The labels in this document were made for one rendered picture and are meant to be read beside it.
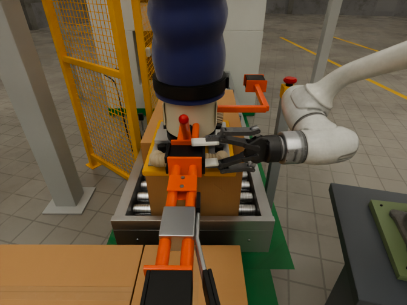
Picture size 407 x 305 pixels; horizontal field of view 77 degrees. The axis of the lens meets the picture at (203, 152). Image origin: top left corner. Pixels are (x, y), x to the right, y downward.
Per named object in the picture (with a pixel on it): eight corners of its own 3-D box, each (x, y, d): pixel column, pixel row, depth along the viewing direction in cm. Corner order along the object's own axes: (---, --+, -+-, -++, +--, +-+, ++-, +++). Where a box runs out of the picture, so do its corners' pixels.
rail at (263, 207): (225, 86, 316) (225, 71, 306) (229, 86, 316) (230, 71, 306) (257, 245, 122) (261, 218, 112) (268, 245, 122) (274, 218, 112)
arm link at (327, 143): (300, 174, 70) (284, 140, 79) (354, 170, 71) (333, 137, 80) (314, 147, 62) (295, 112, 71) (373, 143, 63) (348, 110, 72)
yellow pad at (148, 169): (158, 123, 107) (157, 112, 105) (182, 123, 107) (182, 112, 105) (142, 176, 80) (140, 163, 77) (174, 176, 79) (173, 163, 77)
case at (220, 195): (168, 148, 169) (163, 89, 147) (229, 148, 168) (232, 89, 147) (151, 217, 119) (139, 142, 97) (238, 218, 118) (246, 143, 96)
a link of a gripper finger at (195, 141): (219, 145, 65) (219, 142, 65) (191, 146, 64) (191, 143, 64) (217, 139, 67) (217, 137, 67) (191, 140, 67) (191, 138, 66)
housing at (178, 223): (163, 221, 52) (162, 205, 50) (197, 221, 52) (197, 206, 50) (158, 251, 47) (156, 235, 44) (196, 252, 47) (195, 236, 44)
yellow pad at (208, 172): (204, 124, 107) (204, 113, 104) (228, 124, 107) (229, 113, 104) (203, 177, 79) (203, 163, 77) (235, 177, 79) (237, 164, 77)
